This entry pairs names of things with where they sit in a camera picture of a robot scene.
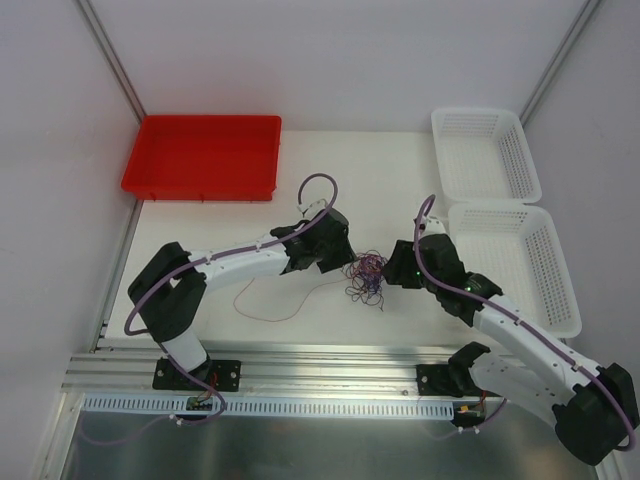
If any white slotted cable duct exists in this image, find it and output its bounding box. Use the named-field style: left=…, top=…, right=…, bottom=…
left=82, top=393, right=454, bottom=421

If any aluminium mounting rail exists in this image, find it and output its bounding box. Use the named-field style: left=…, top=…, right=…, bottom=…
left=62, top=341, right=566, bottom=401

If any far white perforated basket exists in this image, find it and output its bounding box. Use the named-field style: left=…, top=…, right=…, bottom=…
left=431, top=107, right=542, bottom=204

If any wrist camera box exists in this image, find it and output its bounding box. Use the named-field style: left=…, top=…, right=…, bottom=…
left=297, top=199, right=328, bottom=221
left=419, top=216, right=447, bottom=237

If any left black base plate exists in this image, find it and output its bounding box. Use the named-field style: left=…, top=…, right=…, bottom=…
left=152, top=358, right=242, bottom=392

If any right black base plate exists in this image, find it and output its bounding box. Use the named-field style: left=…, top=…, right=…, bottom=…
left=415, top=363, right=499, bottom=398

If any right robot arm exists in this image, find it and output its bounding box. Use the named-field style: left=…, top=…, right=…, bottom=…
left=382, top=234, right=639, bottom=466

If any separated pink wire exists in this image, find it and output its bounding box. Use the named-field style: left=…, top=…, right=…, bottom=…
left=233, top=277, right=346, bottom=322

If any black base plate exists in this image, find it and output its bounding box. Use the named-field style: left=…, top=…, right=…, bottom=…
left=152, top=358, right=242, bottom=392
left=415, top=363, right=499, bottom=398

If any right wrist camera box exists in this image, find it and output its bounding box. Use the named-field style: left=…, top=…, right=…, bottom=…
left=419, top=216, right=447, bottom=237

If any purple camera cable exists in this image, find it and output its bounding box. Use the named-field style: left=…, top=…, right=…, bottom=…
left=412, top=193, right=636, bottom=449
left=123, top=172, right=341, bottom=337

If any red plastic tray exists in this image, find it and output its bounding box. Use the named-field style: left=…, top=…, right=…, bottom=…
left=121, top=115, right=282, bottom=202

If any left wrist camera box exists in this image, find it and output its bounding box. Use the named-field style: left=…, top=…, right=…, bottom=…
left=297, top=199, right=328, bottom=221

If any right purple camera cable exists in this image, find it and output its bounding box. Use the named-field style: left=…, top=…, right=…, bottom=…
left=412, top=193, right=636, bottom=449

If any near white perforated basket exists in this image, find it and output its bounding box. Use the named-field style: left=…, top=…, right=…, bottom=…
left=448, top=201, right=582, bottom=339

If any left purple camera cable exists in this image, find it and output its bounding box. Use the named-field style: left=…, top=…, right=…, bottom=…
left=123, top=172, right=341, bottom=337

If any white perforated basket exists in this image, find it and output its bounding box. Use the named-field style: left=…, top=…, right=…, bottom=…
left=431, top=107, right=542, bottom=204
left=448, top=201, right=582, bottom=339

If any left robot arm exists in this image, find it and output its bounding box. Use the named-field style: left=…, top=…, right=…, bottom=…
left=127, top=208, right=355, bottom=389

